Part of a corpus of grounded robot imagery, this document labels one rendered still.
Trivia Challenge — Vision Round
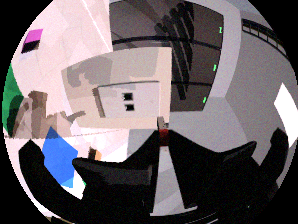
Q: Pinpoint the blue flat square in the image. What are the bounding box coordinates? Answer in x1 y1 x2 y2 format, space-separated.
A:
43 127 78 189

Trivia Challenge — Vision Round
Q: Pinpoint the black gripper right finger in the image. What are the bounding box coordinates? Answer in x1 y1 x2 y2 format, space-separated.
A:
168 129 257 209

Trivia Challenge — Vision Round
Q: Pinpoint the small purple cube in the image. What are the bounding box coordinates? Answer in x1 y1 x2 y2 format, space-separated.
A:
20 28 43 55

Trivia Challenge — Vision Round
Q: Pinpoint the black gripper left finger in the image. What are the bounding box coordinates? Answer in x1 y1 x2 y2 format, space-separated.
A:
72 131 160 213

